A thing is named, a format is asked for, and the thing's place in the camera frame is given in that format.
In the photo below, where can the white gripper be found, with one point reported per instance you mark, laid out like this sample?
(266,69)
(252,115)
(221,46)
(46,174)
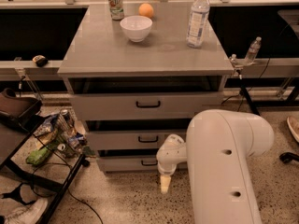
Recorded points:
(166,170)

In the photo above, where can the grey bottom drawer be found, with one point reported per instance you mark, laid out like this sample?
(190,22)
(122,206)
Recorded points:
(127,163)

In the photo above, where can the grey drawer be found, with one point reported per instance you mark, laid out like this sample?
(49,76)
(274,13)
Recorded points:
(130,139)
(158,105)
(127,163)

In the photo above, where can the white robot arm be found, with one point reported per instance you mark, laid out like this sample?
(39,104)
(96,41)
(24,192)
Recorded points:
(216,148)

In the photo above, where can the grey top drawer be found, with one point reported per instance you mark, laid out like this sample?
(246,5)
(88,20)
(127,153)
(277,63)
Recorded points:
(158,105)

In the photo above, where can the grey middle drawer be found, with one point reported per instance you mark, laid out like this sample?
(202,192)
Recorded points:
(130,139)

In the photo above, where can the grey drawer cabinet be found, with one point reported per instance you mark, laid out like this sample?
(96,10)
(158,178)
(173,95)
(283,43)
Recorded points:
(103,60)

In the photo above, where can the black chair base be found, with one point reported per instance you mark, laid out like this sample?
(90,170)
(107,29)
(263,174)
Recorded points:
(287,157)

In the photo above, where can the black side table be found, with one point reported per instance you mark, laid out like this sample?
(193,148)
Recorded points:
(11,141)

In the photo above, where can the green snack bag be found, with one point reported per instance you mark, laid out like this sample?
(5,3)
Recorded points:
(38,156)

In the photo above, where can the black tripod stand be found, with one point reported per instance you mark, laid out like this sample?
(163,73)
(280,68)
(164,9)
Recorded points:
(243,90)

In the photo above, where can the brown shoe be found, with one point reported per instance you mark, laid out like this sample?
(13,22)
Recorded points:
(293,125)

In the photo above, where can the white shoe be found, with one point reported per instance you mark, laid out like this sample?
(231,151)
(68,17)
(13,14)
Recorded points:
(26,215)

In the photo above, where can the large clear water bottle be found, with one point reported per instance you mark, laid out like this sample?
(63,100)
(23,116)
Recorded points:
(197,23)

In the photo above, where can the small clear water bottle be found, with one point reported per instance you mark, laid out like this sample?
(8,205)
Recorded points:
(253,51)

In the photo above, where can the white bowl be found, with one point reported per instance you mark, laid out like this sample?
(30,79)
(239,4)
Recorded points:
(136,28)

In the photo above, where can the brown bag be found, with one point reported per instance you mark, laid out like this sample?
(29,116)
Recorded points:
(15,112)

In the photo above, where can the orange fruit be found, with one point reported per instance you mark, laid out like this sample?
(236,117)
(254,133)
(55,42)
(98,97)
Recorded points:
(146,10)

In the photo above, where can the black tape measure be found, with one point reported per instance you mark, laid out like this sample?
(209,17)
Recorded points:
(40,60)

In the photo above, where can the green soda can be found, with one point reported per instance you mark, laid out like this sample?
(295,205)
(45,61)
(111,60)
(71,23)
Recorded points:
(116,9)

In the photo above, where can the wire basket of snacks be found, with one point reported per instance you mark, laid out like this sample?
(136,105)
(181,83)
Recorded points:
(58,132)

